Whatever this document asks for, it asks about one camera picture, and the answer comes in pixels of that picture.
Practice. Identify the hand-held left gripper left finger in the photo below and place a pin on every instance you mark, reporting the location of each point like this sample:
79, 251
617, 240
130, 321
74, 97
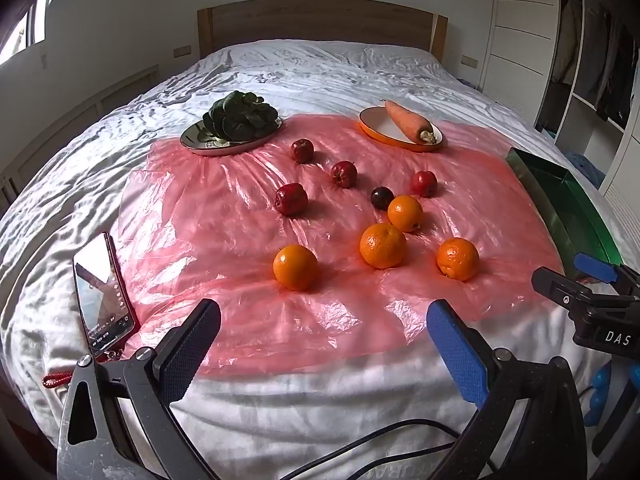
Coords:
190, 355

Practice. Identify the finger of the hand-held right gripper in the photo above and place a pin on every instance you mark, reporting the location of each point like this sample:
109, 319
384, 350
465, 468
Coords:
560, 287
595, 267

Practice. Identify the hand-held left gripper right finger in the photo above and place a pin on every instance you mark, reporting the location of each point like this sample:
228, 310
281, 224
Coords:
455, 355

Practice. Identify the green tray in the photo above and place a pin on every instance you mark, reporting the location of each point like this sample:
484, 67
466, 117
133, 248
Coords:
560, 195

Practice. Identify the orange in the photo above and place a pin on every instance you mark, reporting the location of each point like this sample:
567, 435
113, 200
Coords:
382, 245
406, 212
457, 258
295, 267

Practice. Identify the red apple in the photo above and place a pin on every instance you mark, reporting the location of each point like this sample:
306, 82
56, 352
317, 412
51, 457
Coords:
302, 150
343, 173
290, 198
424, 183

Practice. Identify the dark purple plum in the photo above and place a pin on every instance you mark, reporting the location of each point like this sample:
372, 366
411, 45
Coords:
381, 197

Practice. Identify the blue towel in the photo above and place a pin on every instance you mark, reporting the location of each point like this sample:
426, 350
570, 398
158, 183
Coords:
582, 165

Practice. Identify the red cased smartphone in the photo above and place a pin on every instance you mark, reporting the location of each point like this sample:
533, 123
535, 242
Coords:
100, 290

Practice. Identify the red plastic sheet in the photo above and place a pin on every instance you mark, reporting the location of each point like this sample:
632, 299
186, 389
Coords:
225, 240

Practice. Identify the hanging dark garment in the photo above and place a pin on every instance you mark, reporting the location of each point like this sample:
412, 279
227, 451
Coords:
615, 70

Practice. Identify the white patterned plate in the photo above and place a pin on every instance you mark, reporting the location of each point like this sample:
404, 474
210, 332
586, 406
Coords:
210, 146

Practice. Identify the orange carrot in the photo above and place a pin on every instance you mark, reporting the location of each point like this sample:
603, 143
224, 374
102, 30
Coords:
407, 120

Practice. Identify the orange rimmed white plate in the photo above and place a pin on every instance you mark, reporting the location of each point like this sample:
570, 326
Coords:
382, 122

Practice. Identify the dark green leafy vegetable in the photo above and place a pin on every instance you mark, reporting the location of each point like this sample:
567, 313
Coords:
240, 117

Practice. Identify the white wardrobe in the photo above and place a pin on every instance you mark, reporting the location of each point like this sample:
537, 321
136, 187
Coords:
520, 20

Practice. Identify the white bedsheet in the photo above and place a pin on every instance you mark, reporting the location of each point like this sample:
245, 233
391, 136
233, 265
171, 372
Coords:
325, 75

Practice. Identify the wooden bed headboard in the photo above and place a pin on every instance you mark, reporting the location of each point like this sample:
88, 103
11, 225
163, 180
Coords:
320, 20

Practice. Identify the window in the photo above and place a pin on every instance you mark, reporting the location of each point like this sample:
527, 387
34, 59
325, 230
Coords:
25, 25

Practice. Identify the beige wall socket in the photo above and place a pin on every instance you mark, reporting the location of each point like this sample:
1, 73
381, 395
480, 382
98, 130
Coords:
469, 61
182, 51

